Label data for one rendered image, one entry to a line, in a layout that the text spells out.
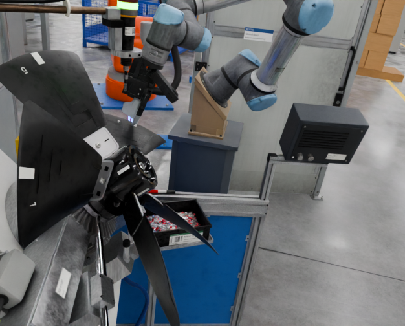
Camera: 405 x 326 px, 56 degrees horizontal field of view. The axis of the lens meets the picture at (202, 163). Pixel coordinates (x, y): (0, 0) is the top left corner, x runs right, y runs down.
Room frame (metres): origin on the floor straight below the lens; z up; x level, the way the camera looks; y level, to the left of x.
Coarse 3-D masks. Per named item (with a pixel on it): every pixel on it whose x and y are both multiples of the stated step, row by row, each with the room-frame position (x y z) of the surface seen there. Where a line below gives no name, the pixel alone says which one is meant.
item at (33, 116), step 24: (24, 120) 0.53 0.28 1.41; (48, 120) 0.57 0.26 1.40; (24, 144) 0.51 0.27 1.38; (48, 144) 0.55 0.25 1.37; (72, 144) 0.61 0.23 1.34; (48, 168) 0.53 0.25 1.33; (72, 168) 0.59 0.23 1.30; (96, 168) 0.66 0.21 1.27; (24, 192) 0.47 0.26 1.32; (48, 192) 0.52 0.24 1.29; (72, 192) 0.59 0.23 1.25; (24, 216) 0.46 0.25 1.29; (48, 216) 0.51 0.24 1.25; (24, 240) 0.44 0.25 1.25
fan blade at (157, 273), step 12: (144, 216) 0.66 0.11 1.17; (144, 228) 0.66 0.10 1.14; (144, 240) 0.66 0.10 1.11; (156, 240) 0.60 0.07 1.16; (144, 252) 0.65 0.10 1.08; (156, 252) 0.60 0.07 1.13; (144, 264) 0.65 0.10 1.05; (156, 264) 0.60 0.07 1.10; (156, 276) 0.61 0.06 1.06; (168, 276) 0.52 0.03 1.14; (156, 288) 0.61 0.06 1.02; (168, 288) 0.53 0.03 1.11; (168, 300) 0.55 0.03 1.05; (168, 312) 0.57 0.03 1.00
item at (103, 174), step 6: (102, 162) 0.69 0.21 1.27; (108, 162) 0.71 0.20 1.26; (102, 168) 0.69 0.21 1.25; (102, 174) 0.69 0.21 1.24; (108, 174) 0.72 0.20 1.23; (108, 180) 0.72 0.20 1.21; (96, 186) 0.68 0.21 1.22; (102, 186) 0.70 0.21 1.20; (96, 192) 0.68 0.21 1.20; (102, 192) 0.70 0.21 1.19; (96, 198) 0.68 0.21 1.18
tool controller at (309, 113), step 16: (304, 112) 1.30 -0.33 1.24; (320, 112) 1.32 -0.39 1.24; (336, 112) 1.33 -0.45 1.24; (352, 112) 1.35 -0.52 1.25; (288, 128) 1.33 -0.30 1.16; (304, 128) 1.25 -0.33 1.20; (320, 128) 1.26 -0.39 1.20; (336, 128) 1.27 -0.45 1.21; (352, 128) 1.28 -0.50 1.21; (368, 128) 1.29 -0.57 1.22; (288, 144) 1.30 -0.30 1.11; (304, 144) 1.27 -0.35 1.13; (320, 144) 1.28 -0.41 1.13; (336, 144) 1.29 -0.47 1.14; (352, 144) 1.30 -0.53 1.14; (304, 160) 1.30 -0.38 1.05; (320, 160) 1.31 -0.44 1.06; (336, 160) 1.32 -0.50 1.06
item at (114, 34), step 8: (112, 8) 0.83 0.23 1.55; (104, 16) 0.83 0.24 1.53; (112, 16) 0.83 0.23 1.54; (104, 24) 0.84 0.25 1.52; (112, 24) 0.82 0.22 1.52; (120, 24) 0.83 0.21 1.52; (112, 32) 0.84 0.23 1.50; (120, 32) 0.84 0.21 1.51; (112, 40) 0.84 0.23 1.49; (120, 40) 0.84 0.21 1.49; (112, 48) 0.84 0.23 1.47; (120, 48) 0.84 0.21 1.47; (136, 48) 0.89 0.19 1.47; (120, 56) 0.83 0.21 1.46; (128, 56) 0.84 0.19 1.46; (136, 56) 0.85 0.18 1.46
